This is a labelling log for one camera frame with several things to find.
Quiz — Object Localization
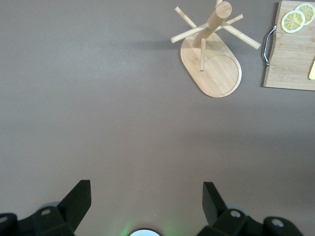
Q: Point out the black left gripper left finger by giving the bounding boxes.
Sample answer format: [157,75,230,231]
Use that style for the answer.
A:
[0,179,92,236]

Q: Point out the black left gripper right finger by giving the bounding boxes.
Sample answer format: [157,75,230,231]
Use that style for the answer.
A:
[196,181,302,236]

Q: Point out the wooden mug tree rack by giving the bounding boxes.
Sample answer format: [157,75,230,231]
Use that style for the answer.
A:
[171,0,262,98]

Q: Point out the bamboo cutting board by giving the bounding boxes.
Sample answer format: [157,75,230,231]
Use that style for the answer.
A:
[261,0,315,92]

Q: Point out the yellow plastic fork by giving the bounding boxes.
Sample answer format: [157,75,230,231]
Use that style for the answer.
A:
[308,55,315,81]

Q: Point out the lemon slice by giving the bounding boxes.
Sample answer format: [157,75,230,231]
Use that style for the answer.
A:
[281,10,307,34]
[294,3,315,26]

